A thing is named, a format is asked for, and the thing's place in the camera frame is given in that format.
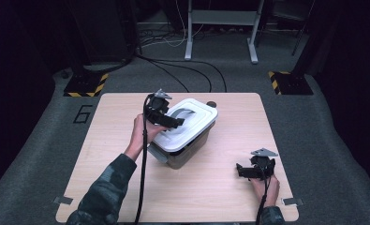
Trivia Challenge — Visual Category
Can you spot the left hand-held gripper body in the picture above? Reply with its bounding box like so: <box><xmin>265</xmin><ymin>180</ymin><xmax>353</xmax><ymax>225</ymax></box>
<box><xmin>143</xmin><ymin>88</ymin><xmax>173</xmax><ymax>126</ymax></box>

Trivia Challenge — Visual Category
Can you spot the person's right hand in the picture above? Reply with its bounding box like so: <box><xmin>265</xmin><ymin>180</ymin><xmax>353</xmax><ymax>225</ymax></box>
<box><xmin>249</xmin><ymin>173</ymin><xmax>281</xmax><ymax>208</ymax></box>

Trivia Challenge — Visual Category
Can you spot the white floor cable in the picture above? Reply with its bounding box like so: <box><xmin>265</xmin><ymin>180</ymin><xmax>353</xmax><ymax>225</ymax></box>
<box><xmin>140</xmin><ymin>0</ymin><xmax>205</xmax><ymax>49</ymax></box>

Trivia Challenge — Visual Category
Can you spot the black yellow striped stand base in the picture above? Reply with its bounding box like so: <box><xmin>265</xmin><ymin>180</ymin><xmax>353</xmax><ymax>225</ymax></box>
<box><xmin>63</xmin><ymin>72</ymin><xmax>110</xmax><ymax>98</ymax></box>
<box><xmin>268</xmin><ymin>70</ymin><xmax>314</xmax><ymax>96</ymax></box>

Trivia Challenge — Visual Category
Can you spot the white lid with grey handle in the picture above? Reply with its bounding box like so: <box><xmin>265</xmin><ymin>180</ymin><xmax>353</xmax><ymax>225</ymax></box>
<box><xmin>152</xmin><ymin>97</ymin><xmax>219</xmax><ymax>154</ymax></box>

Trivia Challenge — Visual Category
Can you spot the grey plastic storage box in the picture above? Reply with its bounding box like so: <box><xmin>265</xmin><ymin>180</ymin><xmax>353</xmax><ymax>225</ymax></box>
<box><xmin>147</xmin><ymin>120</ymin><xmax>216</xmax><ymax>171</ymax></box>

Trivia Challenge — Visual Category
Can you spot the white metal stand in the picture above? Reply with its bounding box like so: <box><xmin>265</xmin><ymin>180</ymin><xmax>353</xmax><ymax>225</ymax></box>
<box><xmin>184</xmin><ymin>0</ymin><xmax>266</xmax><ymax>65</ymax></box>

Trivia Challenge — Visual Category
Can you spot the hand-held gripper cable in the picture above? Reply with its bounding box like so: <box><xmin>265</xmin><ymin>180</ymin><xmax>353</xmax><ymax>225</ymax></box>
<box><xmin>255</xmin><ymin>158</ymin><xmax>273</xmax><ymax>225</ymax></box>
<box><xmin>134</xmin><ymin>93</ymin><xmax>153</xmax><ymax>225</ymax></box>

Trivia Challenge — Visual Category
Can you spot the right hand-held gripper cable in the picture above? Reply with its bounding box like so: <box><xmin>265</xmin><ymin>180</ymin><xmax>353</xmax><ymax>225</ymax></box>
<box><xmin>255</xmin><ymin>158</ymin><xmax>273</xmax><ymax>225</ymax></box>

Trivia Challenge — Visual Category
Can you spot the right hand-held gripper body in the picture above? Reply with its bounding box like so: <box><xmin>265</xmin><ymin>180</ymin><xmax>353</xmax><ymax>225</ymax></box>
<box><xmin>249</xmin><ymin>147</ymin><xmax>279</xmax><ymax>180</ymax></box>

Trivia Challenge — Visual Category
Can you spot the black floor cable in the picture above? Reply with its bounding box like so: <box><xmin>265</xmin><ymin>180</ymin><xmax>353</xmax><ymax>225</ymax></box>
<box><xmin>135</xmin><ymin>54</ymin><xmax>190</xmax><ymax>94</ymax></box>
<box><xmin>148</xmin><ymin>58</ymin><xmax>228</xmax><ymax>94</ymax></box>

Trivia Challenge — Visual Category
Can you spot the person's left hand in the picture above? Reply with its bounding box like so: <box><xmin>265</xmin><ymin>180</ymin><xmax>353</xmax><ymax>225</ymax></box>
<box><xmin>124</xmin><ymin>112</ymin><xmax>170</xmax><ymax>162</ymax></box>

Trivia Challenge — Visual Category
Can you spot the left hand-held gripper cable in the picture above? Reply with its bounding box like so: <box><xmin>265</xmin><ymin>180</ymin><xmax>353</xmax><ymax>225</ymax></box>
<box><xmin>134</xmin><ymin>93</ymin><xmax>153</xmax><ymax>225</ymax></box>

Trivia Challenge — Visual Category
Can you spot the grey tape strip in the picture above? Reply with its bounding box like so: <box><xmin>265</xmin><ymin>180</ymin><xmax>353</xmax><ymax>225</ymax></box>
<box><xmin>52</xmin><ymin>196</ymin><xmax>74</xmax><ymax>206</ymax></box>
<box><xmin>281</xmin><ymin>197</ymin><xmax>304</xmax><ymax>206</ymax></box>

